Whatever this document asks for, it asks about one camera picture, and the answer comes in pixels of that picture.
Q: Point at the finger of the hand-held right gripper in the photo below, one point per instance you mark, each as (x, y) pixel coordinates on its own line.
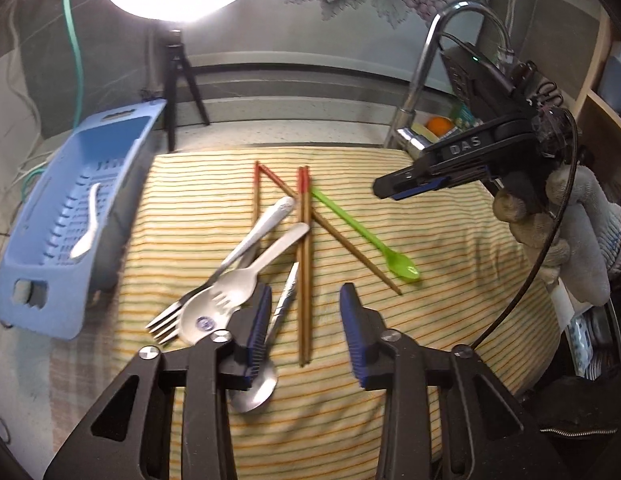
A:
(390, 184)

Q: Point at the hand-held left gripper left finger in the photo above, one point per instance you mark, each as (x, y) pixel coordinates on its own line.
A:
(255, 330)

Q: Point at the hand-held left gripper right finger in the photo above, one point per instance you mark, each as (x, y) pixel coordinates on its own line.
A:
(350, 330)

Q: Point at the metal spoon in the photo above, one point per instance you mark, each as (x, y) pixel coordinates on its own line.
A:
(255, 395)

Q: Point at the metal fork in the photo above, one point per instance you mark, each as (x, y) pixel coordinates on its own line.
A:
(270, 220)

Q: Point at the blue plastic utensil rack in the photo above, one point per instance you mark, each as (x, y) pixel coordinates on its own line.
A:
(55, 310)

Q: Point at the person's right hand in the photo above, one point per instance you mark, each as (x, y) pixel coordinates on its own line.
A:
(590, 240)

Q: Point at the red-tipped wooden chopstick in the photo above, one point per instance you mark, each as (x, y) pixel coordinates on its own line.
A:
(308, 310)
(355, 255)
(256, 190)

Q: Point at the orange fruit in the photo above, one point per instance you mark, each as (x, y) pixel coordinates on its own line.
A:
(438, 126)

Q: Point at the metal spork with sticker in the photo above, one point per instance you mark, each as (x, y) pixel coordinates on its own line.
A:
(195, 310)

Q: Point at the chrome faucet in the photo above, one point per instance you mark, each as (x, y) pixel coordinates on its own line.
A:
(420, 75)

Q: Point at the green plastic spoon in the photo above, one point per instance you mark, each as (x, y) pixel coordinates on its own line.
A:
(403, 267)

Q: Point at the striped cloth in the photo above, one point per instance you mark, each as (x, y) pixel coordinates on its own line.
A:
(440, 260)

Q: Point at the white plastic fork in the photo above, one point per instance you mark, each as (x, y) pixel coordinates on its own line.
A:
(285, 242)

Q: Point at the wooden shelf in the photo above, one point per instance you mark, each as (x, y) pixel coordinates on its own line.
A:
(598, 85)

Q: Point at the white plastic spoon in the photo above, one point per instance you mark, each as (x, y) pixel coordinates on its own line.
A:
(88, 240)

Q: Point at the black tripod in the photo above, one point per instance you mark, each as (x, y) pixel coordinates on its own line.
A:
(171, 90)

